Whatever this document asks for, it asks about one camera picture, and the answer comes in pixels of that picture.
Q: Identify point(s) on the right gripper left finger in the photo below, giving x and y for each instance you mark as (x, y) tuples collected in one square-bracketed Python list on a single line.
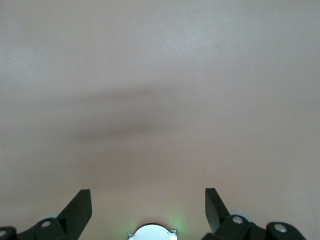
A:
[(75, 215)]

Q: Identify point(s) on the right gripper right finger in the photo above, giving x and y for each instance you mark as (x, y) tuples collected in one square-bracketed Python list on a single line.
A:
[(225, 225)]

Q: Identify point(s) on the brown table mat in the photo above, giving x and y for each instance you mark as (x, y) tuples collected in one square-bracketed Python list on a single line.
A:
[(160, 75)]

